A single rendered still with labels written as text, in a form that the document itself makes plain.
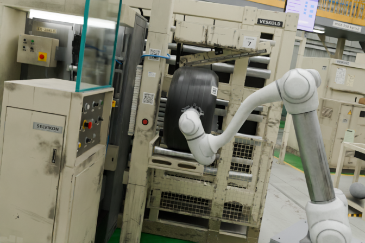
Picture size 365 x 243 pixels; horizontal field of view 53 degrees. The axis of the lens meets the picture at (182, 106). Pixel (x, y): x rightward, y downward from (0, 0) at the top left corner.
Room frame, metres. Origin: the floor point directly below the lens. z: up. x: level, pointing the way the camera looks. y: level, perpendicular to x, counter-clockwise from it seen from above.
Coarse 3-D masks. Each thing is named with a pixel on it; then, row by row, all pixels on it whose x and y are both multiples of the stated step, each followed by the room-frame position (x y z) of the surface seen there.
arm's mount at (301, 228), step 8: (296, 224) 1.84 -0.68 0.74; (304, 224) 1.85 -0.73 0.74; (280, 232) 1.73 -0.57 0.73; (288, 232) 1.73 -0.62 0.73; (296, 232) 1.74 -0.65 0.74; (304, 232) 1.75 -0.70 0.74; (272, 240) 1.65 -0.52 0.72; (280, 240) 1.64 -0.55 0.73; (288, 240) 1.65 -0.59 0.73; (296, 240) 1.65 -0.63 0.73; (352, 240) 1.70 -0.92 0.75; (360, 240) 1.71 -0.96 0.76
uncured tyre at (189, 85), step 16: (176, 80) 2.27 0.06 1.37; (192, 80) 2.26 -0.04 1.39; (208, 80) 2.27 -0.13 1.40; (176, 96) 2.20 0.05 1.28; (192, 96) 2.20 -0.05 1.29; (208, 96) 2.21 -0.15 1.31; (176, 112) 2.18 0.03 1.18; (208, 112) 2.18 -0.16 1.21; (176, 128) 2.20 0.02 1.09; (208, 128) 2.20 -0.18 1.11; (176, 144) 2.27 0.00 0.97
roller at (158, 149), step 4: (156, 148) 2.32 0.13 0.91; (160, 148) 2.32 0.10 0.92; (164, 148) 2.32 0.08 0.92; (168, 148) 2.33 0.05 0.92; (156, 152) 2.32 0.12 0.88; (160, 152) 2.32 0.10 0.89; (164, 152) 2.31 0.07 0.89; (168, 152) 2.31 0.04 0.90; (172, 152) 2.31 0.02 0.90; (176, 152) 2.31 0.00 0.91; (180, 152) 2.31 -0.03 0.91; (184, 152) 2.31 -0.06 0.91; (188, 152) 2.31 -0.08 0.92; (180, 156) 2.31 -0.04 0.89; (184, 156) 2.30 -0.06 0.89; (188, 156) 2.30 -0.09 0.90; (192, 156) 2.30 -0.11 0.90
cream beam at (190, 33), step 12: (180, 24) 2.65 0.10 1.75; (192, 24) 2.65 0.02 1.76; (204, 24) 2.64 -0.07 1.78; (180, 36) 2.65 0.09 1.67; (192, 36) 2.65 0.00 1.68; (204, 36) 2.64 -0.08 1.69; (216, 36) 2.63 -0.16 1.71; (228, 36) 2.63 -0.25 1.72; (240, 36) 2.62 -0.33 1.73; (252, 36) 2.61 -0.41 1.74; (228, 48) 2.68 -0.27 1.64; (240, 48) 2.62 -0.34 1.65; (252, 48) 2.61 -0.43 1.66
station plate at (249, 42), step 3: (246, 36) 2.62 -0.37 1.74; (249, 36) 2.62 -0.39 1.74; (243, 39) 2.62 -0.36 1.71; (246, 39) 2.62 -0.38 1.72; (249, 39) 2.62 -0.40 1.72; (252, 39) 2.61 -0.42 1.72; (255, 39) 2.61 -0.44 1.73; (243, 42) 2.62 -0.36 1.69; (246, 42) 2.62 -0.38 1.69; (249, 42) 2.61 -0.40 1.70; (252, 42) 2.61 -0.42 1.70; (255, 42) 2.61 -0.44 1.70; (243, 45) 2.62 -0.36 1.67; (246, 45) 2.62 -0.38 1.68; (249, 45) 2.61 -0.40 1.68; (252, 45) 2.61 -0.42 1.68; (255, 45) 2.61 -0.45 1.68
